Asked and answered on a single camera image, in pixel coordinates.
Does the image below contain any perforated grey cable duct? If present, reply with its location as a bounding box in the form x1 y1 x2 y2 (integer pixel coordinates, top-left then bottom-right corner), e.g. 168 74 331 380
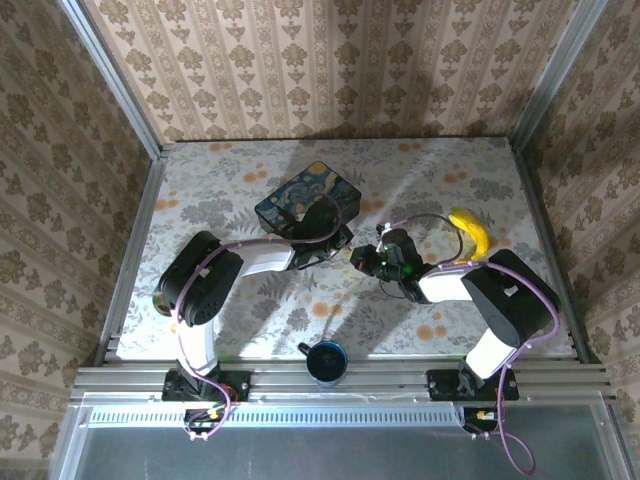
79 402 501 430

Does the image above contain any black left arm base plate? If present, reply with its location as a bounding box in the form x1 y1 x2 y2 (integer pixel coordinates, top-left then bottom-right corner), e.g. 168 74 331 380
160 368 251 403

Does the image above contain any yellow banana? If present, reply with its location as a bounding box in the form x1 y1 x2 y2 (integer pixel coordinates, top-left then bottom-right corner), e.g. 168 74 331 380
448 207 492 264

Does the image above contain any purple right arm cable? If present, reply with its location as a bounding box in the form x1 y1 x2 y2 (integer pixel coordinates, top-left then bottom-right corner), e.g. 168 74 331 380
382 213 562 476

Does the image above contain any grey metal panel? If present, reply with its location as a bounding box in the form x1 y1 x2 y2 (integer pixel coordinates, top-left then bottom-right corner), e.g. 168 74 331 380
49 392 640 480

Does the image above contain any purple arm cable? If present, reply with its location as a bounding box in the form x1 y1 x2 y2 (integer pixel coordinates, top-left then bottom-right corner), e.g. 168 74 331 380
382 213 562 476
169 192 346 444

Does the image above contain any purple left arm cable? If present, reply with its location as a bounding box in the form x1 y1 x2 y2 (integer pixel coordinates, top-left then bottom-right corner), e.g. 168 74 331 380
169 192 346 444

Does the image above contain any black connector block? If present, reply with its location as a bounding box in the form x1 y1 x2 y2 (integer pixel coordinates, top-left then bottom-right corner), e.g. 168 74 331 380
462 407 500 434
183 407 227 435

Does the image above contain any aluminium frame post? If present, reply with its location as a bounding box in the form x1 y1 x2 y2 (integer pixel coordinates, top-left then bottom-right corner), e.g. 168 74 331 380
508 0 610 154
58 0 165 157

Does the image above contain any aluminium frame rail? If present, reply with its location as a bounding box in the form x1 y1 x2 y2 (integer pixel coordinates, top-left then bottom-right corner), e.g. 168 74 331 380
93 147 169 369
69 372 617 401
94 355 609 375
507 137 604 364

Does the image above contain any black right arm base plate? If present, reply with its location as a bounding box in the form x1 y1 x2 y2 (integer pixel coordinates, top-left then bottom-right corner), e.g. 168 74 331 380
426 367 520 402

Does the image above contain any blue starry painted box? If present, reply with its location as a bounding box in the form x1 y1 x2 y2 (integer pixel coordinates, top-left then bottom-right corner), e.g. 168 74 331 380
253 160 362 236

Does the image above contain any dark blue mug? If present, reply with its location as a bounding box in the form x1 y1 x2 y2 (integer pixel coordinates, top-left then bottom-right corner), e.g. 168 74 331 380
298 339 349 389

